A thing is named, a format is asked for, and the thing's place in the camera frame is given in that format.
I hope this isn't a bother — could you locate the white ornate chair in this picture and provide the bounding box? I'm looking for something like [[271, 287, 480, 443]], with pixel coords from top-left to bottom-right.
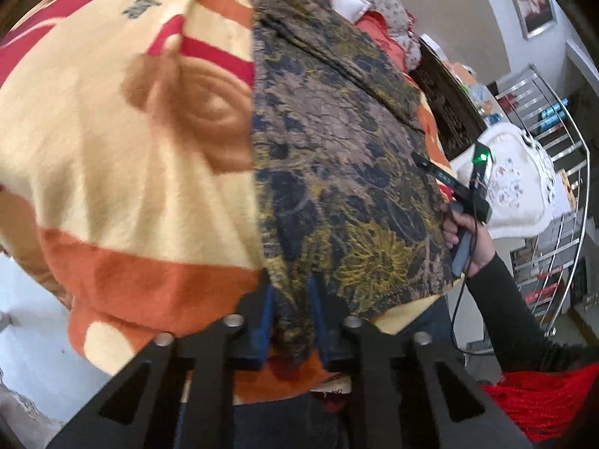
[[456, 122, 559, 240]]

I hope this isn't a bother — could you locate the person's right forearm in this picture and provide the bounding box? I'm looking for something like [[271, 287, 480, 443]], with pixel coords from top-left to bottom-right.
[[468, 253, 599, 375]]

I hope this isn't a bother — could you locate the red heart pillow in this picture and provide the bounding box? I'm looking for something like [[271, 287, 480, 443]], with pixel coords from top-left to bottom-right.
[[356, 9, 417, 76]]

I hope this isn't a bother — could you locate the metal rack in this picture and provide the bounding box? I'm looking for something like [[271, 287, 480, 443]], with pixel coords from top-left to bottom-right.
[[496, 63, 594, 337]]

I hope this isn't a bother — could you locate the white pillow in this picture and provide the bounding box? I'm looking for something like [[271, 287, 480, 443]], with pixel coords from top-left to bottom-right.
[[332, 0, 371, 24]]

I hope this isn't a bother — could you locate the orange red printed blanket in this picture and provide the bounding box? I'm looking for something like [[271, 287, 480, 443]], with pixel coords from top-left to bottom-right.
[[0, 0, 452, 405]]

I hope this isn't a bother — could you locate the pile of colourful packets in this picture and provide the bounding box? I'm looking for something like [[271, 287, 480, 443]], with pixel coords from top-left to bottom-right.
[[447, 58, 508, 125]]

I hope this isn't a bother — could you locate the black cable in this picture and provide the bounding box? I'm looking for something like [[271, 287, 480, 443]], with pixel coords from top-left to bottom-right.
[[447, 274, 492, 354]]

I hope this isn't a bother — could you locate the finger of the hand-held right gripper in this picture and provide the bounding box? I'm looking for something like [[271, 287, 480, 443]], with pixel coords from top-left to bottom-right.
[[411, 152, 451, 184]]

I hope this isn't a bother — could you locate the framed wall picture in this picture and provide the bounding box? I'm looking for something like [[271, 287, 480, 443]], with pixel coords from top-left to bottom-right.
[[501, 0, 557, 40]]

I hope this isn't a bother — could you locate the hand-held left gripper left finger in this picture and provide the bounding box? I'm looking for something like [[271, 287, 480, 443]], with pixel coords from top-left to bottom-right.
[[47, 284, 278, 449]]

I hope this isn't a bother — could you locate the red knit cloth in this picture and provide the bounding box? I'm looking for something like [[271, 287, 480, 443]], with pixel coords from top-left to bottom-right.
[[482, 367, 599, 445]]

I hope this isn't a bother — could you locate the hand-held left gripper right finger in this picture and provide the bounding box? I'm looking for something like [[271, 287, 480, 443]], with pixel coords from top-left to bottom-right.
[[308, 275, 534, 449]]

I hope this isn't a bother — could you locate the dark carved wooden cabinet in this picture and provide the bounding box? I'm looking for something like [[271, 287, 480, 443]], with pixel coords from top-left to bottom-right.
[[409, 35, 490, 160]]

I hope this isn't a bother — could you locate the dark floral patterned blouse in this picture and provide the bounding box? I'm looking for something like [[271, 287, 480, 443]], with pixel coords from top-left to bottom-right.
[[250, 0, 462, 368]]

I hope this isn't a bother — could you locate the person's right hand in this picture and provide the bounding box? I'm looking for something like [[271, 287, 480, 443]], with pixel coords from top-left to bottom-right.
[[440, 201, 498, 277]]

